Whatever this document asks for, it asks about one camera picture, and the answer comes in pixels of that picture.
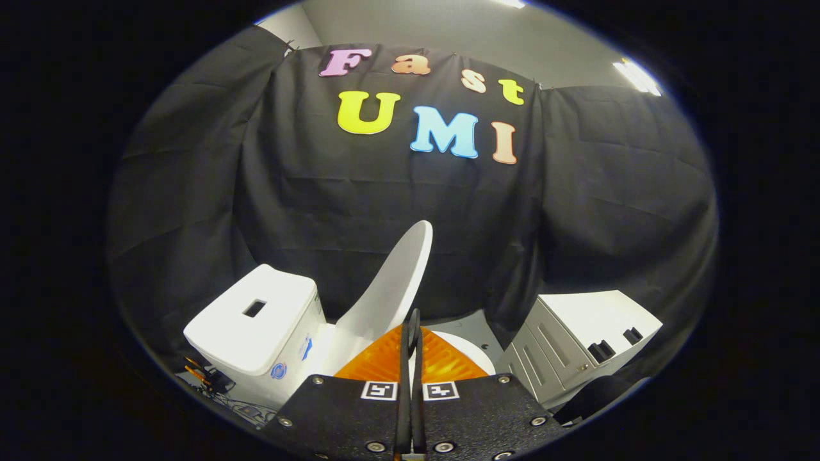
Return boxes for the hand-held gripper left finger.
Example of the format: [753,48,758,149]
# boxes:
[263,309,414,461]

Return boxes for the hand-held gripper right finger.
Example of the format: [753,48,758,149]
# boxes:
[414,309,568,461]

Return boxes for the white toilet lid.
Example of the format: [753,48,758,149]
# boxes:
[334,220,434,359]

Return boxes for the orange black clamp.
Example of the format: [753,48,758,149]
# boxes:
[184,355,234,394]

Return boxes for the black backdrop cloth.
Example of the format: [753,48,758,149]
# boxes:
[106,26,719,385]

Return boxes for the small rectangular ceiling light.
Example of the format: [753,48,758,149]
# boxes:
[612,58,662,97]

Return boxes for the tangled black cables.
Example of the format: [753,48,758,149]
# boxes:
[215,391,277,428]

